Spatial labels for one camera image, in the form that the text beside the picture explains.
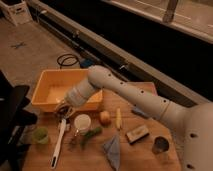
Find red yellow apple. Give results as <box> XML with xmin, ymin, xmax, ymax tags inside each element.
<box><xmin>100</xmin><ymin>111</ymin><xmax>111</xmax><ymax>126</ymax></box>

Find wooden block eraser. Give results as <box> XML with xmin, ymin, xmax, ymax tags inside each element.
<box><xmin>126</xmin><ymin>125</ymin><xmax>149</xmax><ymax>144</ymax></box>

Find green cucumber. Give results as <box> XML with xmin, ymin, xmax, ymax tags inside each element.
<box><xmin>80</xmin><ymin>127</ymin><xmax>102</xmax><ymax>149</ymax></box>

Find white handled brush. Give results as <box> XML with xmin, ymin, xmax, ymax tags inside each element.
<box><xmin>51</xmin><ymin>118</ymin><xmax>67</xmax><ymax>169</ymax></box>

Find black cable coil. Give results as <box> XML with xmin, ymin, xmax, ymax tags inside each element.
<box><xmin>56</xmin><ymin>53</ymin><xmax>81</xmax><ymax>70</ymax></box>

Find yellow plastic tub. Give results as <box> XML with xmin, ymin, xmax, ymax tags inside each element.
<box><xmin>30</xmin><ymin>68</ymin><xmax>104</xmax><ymax>113</ymax></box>

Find white plastic cup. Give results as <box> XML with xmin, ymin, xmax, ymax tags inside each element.
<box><xmin>74</xmin><ymin>114</ymin><xmax>91</xmax><ymax>134</ymax></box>

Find white cardboard box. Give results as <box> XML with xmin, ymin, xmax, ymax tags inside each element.
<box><xmin>0</xmin><ymin>0</ymin><xmax>32</xmax><ymax>26</ymax></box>

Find metal cup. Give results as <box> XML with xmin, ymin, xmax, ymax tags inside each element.
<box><xmin>152</xmin><ymin>136</ymin><xmax>169</xmax><ymax>154</ymax></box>

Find black chair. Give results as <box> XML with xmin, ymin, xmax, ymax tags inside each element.
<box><xmin>0</xmin><ymin>70</ymin><xmax>37</xmax><ymax>171</ymax></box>

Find blue cloth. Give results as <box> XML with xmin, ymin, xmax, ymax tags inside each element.
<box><xmin>102</xmin><ymin>134</ymin><xmax>120</xmax><ymax>171</ymax></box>

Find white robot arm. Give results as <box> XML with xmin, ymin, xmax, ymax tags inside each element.
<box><xmin>55</xmin><ymin>65</ymin><xmax>213</xmax><ymax>171</ymax></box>

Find blue floor object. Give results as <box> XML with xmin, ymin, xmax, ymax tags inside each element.
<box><xmin>80</xmin><ymin>59</ymin><xmax>94</xmax><ymax>68</ymax></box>

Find blue sponge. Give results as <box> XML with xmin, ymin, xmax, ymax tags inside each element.
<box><xmin>131</xmin><ymin>107</ymin><xmax>149</xmax><ymax>119</ymax></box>

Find green plastic cup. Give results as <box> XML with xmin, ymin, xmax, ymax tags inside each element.
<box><xmin>32</xmin><ymin>127</ymin><xmax>49</xmax><ymax>145</ymax></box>

